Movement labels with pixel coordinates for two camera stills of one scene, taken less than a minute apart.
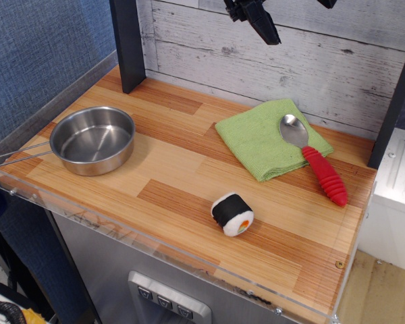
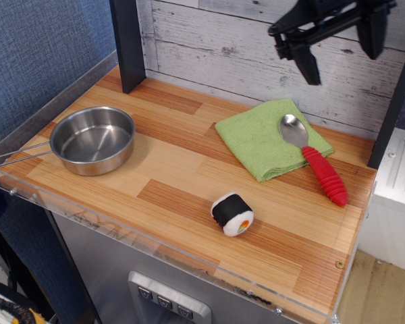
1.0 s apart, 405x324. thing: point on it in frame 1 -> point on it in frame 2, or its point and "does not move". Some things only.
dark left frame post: (129, 44) does not move
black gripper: (254, 11) -> (311, 19)
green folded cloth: (255, 135) does not move
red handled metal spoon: (295, 130) does not move
